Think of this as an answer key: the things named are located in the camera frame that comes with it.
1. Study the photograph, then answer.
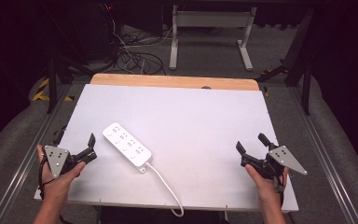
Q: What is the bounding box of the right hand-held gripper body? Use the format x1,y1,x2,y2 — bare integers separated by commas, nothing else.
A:
241,145,308,181

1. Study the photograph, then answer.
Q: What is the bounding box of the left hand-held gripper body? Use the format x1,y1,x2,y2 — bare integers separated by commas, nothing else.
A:
43,145,85,179

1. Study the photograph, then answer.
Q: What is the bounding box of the person's left hand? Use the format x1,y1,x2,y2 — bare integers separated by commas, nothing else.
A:
36,144,87,201

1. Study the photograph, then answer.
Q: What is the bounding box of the person's right hand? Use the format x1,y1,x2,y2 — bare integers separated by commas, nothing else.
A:
245,163,290,203

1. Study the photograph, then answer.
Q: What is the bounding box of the white power strip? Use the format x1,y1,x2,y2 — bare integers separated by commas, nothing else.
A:
102,122,154,174

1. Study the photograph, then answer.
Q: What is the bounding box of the white board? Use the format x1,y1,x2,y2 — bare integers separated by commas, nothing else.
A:
33,83,300,213

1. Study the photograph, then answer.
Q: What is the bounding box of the black metal stand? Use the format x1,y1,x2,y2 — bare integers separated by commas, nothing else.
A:
255,8,313,117
45,55,90,115

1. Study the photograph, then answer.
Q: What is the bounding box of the yellow black hazard tape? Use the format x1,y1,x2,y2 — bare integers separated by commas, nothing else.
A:
32,77,76,103

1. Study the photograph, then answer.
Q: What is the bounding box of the wooden table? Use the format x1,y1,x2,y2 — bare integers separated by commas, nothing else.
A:
89,73,260,91

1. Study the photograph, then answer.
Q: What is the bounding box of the dark computer case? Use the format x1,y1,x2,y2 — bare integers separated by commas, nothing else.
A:
87,2,124,62

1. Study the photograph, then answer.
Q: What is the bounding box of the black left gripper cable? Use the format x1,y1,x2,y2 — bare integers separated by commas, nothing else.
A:
37,154,57,201

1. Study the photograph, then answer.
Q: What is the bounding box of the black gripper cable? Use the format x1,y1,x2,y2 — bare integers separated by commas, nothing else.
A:
273,172,287,208
37,154,57,201

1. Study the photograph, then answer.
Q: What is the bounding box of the aluminium rail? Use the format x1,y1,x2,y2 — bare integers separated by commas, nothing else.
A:
0,83,74,224
287,87,358,224

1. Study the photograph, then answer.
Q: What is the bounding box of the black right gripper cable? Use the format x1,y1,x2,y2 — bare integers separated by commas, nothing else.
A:
273,172,287,208

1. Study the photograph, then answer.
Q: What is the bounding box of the white power strip cable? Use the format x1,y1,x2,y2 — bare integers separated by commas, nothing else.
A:
145,162,186,218

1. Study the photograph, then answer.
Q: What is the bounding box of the tangle of floor cables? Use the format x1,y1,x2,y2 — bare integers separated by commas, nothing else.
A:
111,18,181,76

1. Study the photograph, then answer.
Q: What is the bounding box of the white metal stand frame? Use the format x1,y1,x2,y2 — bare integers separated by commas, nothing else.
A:
169,4,258,72

